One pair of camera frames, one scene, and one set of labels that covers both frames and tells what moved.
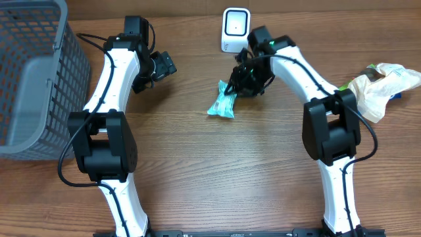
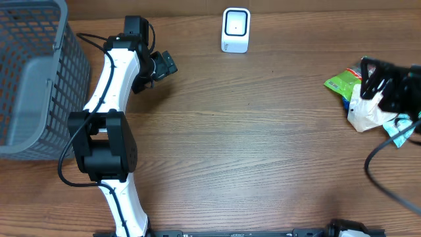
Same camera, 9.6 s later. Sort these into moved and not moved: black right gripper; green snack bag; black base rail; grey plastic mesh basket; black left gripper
Moved: black right gripper; green snack bag
Not moved: grey plastic mesh basket; black base rail; black left gripper
